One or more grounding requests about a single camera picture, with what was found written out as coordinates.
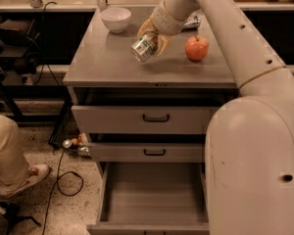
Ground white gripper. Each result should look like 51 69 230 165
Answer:
137 0 189 56

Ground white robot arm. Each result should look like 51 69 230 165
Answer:
139 0 294 235

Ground crushed silver can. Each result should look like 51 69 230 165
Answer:
183 15 201 30

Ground grey drawer cabinet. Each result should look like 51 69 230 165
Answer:
62 5 243 178

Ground grey top drawer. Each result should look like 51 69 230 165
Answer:
72 94 218 135

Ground grey drawer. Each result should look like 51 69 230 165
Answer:
87 134 206 163
86 163 210 235
72 94 218 135

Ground grey middle drawer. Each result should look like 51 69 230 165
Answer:
87 134 206 163

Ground grey bottom drawer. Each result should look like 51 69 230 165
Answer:
86 163 210 235

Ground white bowl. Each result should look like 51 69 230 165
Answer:
100 8 131 33

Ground red apple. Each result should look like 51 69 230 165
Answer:
184 35 209 62

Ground items pile on floor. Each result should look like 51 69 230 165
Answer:
62 134 90 158

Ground black equipment on left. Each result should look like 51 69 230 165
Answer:
0 16 42 85

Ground white red sneaker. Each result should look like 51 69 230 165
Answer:
0 164 51 199

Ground person's leg beige trousers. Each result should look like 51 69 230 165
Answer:
0 116 29 198

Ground black cable left floor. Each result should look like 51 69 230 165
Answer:
41 149 85 235

